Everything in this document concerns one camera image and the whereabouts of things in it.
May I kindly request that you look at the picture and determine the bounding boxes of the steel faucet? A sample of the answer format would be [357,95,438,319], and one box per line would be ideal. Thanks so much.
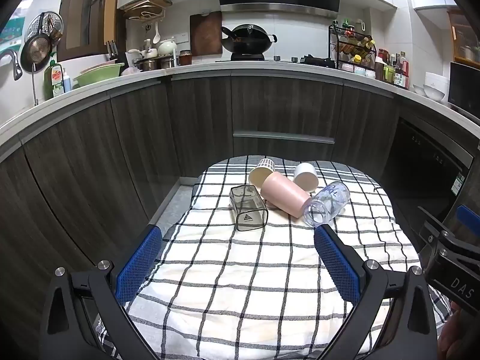
[0,49,23,81]

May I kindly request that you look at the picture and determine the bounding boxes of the silver drawer handle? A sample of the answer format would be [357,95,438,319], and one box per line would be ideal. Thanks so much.
[232,130,335,145]

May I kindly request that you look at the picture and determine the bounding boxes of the white kettle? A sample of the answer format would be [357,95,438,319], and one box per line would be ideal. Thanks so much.
[125,49,145,69]

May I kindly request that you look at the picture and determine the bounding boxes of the dark wood base cabinets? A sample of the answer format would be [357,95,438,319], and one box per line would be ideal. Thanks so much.
[0,65,400,360]

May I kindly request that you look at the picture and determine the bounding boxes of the green dish soap bottle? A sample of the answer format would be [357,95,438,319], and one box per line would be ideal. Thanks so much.
[44,60,64,100]

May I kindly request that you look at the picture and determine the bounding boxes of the black white checked cloth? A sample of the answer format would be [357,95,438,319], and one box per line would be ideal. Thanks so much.
[95,156,451,360]

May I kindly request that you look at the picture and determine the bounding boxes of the small pastel jars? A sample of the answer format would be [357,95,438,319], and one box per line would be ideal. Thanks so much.
[341,63,376,80]

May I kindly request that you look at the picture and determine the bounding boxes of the group of sauce bottles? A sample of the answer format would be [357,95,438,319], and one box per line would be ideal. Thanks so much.
[375,48,410,90]

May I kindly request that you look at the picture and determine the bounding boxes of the white teapot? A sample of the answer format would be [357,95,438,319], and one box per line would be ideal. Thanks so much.
[157,37,178,56]

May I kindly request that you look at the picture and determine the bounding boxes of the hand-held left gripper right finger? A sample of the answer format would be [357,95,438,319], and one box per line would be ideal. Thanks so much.
[314,224,439,360]

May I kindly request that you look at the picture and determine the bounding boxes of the black wire spice rack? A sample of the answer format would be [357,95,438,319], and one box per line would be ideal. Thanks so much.
[328,19,377,70]

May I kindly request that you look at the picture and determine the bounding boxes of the teal wall poster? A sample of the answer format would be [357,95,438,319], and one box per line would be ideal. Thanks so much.
[0,9,27,57]

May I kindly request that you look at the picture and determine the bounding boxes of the white cup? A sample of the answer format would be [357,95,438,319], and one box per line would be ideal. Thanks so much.
[293,162,319,193]

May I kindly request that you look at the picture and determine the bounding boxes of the black gas stove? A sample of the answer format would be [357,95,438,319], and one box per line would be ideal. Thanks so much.
[215,52,336,69]

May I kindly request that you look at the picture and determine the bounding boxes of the black microwave oven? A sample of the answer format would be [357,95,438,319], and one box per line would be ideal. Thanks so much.
[448,61,480,119]

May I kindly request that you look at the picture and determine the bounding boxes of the cream striped cup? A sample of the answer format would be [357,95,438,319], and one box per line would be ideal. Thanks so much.
[248,158,277,187]

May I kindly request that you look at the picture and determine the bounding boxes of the wall rack with boards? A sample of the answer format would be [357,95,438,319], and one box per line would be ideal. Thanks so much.
[124,0,173,21]

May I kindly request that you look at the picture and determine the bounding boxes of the steel cooking pot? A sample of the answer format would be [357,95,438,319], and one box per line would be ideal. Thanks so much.
[133,56,177,72]

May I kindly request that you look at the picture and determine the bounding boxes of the black wok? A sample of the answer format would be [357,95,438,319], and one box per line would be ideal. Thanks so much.
[221,24,278,54]

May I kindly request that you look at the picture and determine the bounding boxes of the black built-in dishwasher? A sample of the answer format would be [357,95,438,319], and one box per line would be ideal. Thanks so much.
[379,116,475,226]

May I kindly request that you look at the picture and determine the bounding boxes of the row of spice bottles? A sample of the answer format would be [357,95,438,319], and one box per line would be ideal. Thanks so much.
[334,19,376,69]

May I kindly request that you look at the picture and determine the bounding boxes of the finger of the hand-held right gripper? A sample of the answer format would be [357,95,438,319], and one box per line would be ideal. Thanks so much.
[417,205,454,241]
[455,204,480,235]

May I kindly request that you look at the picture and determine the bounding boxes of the perforated steel steamer plate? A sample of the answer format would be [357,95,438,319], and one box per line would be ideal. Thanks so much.
[25,12,64,46]

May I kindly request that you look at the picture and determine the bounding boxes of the pink cup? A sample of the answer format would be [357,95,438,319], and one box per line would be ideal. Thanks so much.
[261,171,313,219]

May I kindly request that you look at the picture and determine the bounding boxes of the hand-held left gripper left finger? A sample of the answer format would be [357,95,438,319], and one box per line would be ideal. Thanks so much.
[39,224,163,360]

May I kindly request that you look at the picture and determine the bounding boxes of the brown framed window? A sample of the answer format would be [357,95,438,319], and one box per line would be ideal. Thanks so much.
[56,0,126,62]

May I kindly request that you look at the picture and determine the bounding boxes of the wooden glass door cabinet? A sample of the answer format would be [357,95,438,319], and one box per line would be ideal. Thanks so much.
[447,9,480,64]

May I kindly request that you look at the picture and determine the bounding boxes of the clear plastic bottle cup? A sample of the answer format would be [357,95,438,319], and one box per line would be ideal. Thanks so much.
[303,181,350,228]

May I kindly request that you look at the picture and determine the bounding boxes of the person's right hand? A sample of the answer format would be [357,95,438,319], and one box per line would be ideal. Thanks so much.
[437,300,480,360]

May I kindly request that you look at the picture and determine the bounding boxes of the green plastic basin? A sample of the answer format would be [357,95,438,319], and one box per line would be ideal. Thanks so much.
[73,62,125,88]

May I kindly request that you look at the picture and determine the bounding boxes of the grey transparent square cup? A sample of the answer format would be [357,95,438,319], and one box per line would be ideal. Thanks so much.
[229,184,269,232]

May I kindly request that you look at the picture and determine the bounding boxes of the brown wooden cutting board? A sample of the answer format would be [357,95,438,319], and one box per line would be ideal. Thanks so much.
[189,11,224,58]

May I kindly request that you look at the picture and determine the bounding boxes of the hanging frying pan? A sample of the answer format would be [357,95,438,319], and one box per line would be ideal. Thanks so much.
[20,34,52,74]

